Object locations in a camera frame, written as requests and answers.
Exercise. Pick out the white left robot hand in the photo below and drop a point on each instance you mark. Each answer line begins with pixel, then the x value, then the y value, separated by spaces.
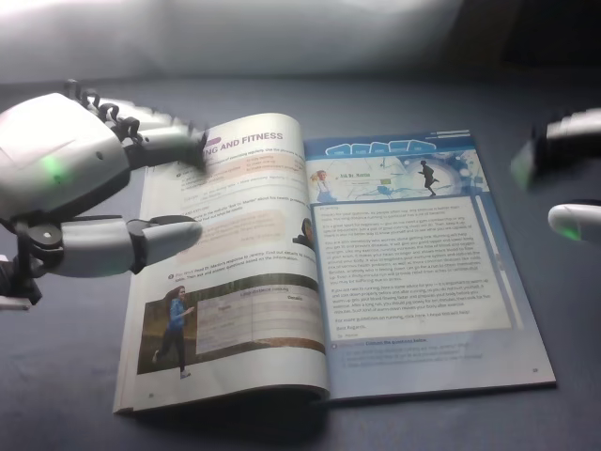
pixel 61 155

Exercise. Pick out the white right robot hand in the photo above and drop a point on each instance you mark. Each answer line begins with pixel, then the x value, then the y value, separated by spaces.
pixel 575 223

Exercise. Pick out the textbook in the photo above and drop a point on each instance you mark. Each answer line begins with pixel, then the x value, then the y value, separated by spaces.
pixel 399 263

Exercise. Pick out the white backdrop sheet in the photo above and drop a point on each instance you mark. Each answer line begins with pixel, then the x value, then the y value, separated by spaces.
pixel 235 37

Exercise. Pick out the grey table cloth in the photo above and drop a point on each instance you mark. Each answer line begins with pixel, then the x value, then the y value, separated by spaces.
pixel 70 376

